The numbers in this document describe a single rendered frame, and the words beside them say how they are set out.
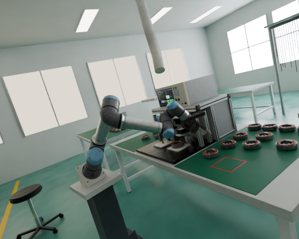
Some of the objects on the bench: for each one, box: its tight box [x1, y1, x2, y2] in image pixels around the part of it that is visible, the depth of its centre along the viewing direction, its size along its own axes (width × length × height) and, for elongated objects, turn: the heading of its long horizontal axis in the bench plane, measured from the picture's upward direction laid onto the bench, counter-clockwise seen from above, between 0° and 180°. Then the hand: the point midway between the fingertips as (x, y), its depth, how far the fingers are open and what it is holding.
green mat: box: [114, 132, 164, 152], centre depth 247 cm, size 94×61×1 cm, turn 179°
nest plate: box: [153, 140, 174, 148], centre depth 190 cm, size 15×15×1 cm
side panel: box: [209, 98, 237, 142], centre depth 169 cm, size 28×3×32 cm, turn 179°
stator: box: [233, 132, 248, 140], centre depth 157 cm, size 11×11×4 cm
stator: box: [203, 148, 219, 159], centre depth 139 cm, size 11×11×4 cm
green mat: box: [174, 126, 299, 195], centre depth 135 cm, size 94×61×1 cm, turn 179°
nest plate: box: [167, 143, 190, 152], centre depth 169 cm, size 15×15×1 cm
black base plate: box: [136, 136, 215, 165], centre depth 181 cm, size 47×64×2 cm
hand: (206, 132), depth 137 cm, fingers open, 14 cm apart
